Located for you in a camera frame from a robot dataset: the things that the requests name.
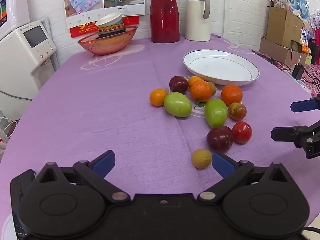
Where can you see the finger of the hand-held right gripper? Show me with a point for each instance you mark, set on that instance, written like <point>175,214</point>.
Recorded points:
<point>305,105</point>
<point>285,133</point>

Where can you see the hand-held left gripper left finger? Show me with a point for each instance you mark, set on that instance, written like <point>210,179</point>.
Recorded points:
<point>105,163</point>

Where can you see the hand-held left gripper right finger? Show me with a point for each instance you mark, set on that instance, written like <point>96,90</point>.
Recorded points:
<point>222,165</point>

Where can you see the small yellow-green round fruit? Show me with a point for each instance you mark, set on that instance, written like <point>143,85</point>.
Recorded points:
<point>201,158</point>

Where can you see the dark red plum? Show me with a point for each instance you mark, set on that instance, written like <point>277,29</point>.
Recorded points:
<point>220,139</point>
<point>178,84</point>

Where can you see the red tomato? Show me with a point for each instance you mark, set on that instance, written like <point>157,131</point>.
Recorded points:
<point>242,132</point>

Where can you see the reddish green round fruit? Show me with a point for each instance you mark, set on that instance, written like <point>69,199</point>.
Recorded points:
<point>237,111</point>

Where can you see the green jujube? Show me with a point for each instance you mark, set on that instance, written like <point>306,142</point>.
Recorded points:
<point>216,112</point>
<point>177,104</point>

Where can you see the small brown round fruit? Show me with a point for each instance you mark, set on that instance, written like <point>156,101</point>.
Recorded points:
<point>213,88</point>

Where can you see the large orange with leaf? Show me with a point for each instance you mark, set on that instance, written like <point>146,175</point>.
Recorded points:
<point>200,90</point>

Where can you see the small yellow orange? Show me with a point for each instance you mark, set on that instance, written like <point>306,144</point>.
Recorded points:
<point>194,79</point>

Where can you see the white plate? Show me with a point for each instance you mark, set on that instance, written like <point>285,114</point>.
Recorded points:
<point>220,65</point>

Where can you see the white power strip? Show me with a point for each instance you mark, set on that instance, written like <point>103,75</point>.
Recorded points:
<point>293,81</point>

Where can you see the black power adapter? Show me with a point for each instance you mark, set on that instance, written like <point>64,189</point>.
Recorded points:
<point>297,71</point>

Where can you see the dark patterned cloth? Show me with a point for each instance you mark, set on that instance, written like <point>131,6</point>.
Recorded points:
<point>277,62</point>

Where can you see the purple tablecloth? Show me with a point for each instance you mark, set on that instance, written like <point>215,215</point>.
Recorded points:
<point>100,105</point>

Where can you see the orange and white packets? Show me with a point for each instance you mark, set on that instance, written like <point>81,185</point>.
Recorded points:
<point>306,45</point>

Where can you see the flat cardboard box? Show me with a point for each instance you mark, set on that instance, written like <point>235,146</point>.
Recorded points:
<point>273,50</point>

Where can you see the tall cardboard box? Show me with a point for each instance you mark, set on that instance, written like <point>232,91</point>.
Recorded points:
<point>281,25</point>

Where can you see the white plastic bag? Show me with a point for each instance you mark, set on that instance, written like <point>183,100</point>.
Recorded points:
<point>3,142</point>

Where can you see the patterned bag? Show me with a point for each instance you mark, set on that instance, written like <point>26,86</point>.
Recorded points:
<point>278,3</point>

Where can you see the orange glass bowl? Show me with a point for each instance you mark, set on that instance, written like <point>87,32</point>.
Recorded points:
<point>107,45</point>

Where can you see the white water dispenser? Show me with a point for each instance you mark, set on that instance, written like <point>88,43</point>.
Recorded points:
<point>22,65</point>

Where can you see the white thermos jug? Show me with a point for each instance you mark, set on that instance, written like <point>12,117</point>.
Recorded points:
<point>197,20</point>

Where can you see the stack of paper bowls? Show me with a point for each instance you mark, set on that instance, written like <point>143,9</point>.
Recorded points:
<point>108,19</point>

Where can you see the red thermos jug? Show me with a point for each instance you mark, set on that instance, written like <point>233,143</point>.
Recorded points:
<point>164,15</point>

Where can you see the white water purifier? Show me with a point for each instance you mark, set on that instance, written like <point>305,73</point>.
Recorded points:
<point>12,7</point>

